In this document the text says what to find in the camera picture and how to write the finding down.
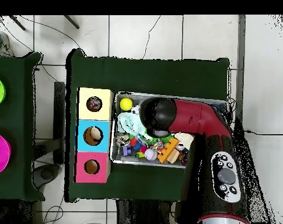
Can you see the cream waffle cloth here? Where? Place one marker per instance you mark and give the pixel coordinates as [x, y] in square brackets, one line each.
[185, 138]

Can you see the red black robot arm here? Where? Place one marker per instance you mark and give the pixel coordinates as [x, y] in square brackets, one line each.
[197, 116]

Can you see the wooden box with three holes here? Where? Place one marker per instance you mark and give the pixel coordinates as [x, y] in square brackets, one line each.
[103, 112]

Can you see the shallow mesh bin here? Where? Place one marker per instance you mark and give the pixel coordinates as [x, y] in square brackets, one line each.
[119, 158]

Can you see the mint waffle cloth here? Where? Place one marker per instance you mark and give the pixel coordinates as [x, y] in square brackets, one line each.
[130, 123]

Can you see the small soccer ball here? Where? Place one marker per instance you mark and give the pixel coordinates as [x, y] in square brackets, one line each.
[135, 110]

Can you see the yellow ball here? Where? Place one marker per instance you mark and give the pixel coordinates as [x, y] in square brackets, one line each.
[126, 104]

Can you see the green spiky toy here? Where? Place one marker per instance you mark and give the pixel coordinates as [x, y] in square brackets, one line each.
[166, 140]

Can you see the orange plastic building block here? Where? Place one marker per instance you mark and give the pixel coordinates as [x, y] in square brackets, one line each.
[166, 150]

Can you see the dark green tablecloth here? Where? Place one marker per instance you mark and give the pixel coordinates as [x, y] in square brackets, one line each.
[145, 74]
[19, 128]

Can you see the black tripod leg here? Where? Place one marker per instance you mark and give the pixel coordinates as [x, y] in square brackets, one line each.
[71, 22]
[17, 22]

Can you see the pink bowl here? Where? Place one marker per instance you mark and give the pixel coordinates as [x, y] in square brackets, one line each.
[0, 152]

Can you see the person's foot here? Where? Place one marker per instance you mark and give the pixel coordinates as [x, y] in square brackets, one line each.
[0, 42]

